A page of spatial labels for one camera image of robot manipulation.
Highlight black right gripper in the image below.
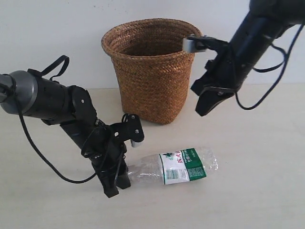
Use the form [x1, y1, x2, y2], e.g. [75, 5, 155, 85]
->
[191, 39, 250, 116]

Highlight left wrist camera black silver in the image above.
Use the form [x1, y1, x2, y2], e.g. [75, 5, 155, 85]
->
[110, 113, 144, 148]

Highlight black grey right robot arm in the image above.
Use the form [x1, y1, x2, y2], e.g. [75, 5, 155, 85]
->
[183, 0, 305, 116]

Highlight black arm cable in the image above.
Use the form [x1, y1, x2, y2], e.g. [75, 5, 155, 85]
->
[234, 22, 305, 110]
[0, 55, 108, 184]

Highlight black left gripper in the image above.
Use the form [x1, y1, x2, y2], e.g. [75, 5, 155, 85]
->
[82, 121, 131, 198]

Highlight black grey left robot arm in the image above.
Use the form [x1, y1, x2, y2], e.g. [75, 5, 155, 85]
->
[0, 71, 131, 198]

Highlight brown woven wicker basket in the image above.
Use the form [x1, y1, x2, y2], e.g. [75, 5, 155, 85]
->
[101, 18, 202, 125]

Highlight clear plastic bottle green label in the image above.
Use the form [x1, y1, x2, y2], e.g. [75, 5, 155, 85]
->
[128, 146, 218, 186]

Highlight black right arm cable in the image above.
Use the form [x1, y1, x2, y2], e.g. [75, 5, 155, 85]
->
[234, 22, 305, 110]

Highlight right wrist camera black silver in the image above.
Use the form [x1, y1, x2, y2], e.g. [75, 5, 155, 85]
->
[182, 34, 215, 53]

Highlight wrist camera black silver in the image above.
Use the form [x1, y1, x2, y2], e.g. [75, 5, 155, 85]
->
[182, 34, 215, 53]
[110, 113, 144, 148]

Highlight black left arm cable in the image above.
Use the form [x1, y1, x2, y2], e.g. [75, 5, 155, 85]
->
[0, 55, 108, 184]

